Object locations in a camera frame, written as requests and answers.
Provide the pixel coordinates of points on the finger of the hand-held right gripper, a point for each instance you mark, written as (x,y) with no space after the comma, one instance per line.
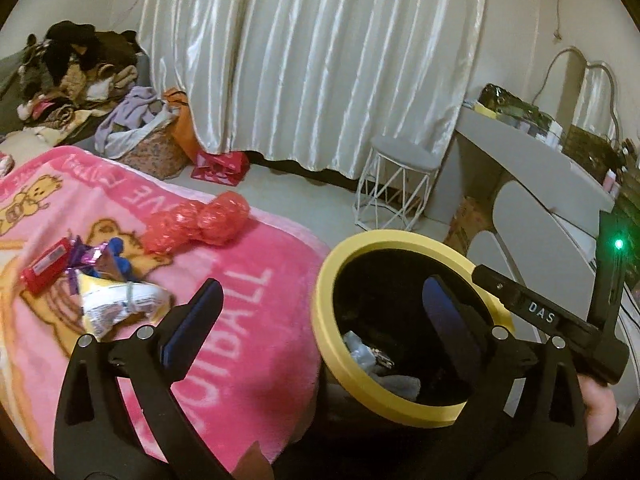
(495,285)

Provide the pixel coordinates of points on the cream satin curtain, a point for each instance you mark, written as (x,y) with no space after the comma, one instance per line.
(310,60)

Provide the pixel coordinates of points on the patterned laundry basket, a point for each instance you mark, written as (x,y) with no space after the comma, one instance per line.
(155,152)

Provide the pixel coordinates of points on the white vanity desk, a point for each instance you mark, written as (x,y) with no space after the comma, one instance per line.
(510,160)

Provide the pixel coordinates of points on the red gift bag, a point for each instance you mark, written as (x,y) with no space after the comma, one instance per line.
(220,167)

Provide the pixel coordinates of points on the red snack packet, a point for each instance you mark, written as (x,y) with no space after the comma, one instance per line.
(45,267)

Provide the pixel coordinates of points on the orange bag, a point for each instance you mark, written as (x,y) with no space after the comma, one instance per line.
(182,130)

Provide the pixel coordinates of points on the red plastic bag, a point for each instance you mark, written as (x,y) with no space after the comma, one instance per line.
(210,220)

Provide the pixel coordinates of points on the cardboard box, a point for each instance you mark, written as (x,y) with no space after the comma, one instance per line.
(467,225)

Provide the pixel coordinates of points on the beige bed sheet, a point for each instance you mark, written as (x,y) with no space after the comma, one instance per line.
(25,142)

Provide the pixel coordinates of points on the pink bear print blanket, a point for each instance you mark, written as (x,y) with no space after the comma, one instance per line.
(240,350)

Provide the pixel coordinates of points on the purple foil wrapper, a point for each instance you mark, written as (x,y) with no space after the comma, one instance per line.
(87,255)

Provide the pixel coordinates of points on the black bin with yellow rim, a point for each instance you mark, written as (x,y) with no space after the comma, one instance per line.
(350,260)

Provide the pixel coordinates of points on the dark wicker basket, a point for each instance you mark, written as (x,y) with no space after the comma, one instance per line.
(592,152)

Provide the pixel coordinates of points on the pile of dark clothes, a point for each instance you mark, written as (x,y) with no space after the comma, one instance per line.
(75,60)

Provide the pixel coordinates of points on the blue wrapper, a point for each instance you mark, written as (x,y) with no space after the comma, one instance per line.
(117,255)

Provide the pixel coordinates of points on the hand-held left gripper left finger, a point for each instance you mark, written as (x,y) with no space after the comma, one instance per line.
(187,330)

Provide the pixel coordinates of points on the person's right hand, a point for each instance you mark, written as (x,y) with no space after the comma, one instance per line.
(597,410)

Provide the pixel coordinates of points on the yellow white snack packet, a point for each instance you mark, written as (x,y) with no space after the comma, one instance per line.
(120,305)

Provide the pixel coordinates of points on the white bread wrapper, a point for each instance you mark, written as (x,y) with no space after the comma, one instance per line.
(400,386)

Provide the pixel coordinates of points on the arched vanity mirror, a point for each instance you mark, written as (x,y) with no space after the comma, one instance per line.
(595,100)

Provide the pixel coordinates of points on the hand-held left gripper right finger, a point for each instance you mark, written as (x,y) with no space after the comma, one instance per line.
(447,320)

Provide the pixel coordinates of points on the white rounded drawer cabinet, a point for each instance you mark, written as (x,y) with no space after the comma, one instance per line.
(525,220)

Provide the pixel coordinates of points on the row of cosmetic bottles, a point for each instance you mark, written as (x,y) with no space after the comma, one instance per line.
(542,132)

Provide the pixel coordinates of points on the grey headboard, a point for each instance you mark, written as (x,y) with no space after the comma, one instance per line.
(10,75)

